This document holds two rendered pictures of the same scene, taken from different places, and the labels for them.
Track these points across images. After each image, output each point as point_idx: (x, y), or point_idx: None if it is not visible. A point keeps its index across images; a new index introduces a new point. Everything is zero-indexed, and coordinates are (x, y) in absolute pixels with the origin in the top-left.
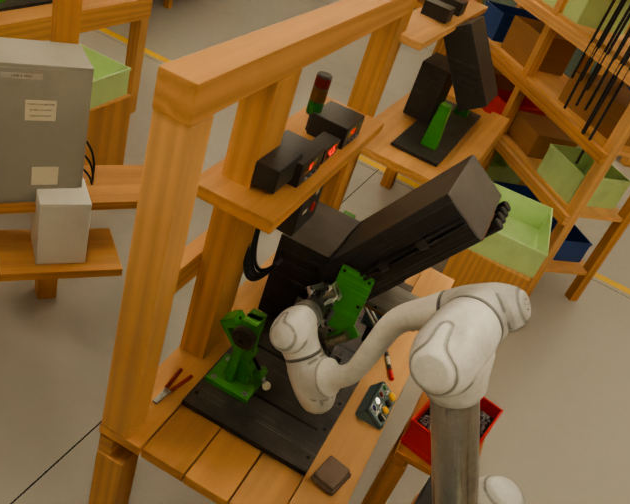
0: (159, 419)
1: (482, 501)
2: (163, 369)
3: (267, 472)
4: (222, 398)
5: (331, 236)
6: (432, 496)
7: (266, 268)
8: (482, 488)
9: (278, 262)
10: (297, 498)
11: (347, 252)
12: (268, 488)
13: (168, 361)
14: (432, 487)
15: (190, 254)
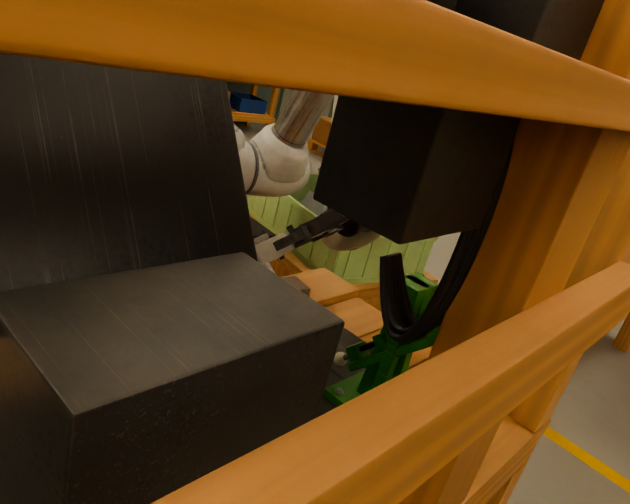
0: None
1: (242, 134)
2: (486, 465)
3: (350, 325)
4: None
5: (182, 281)
6: (321, 116)
7: (392, 307)
8: (236, 132)
9: (392, 254)
10: (330, 294)
11: (243, 183)
12: (353, 316)
13: (480, 477)
14: (326, 108)
15: (584, 290)
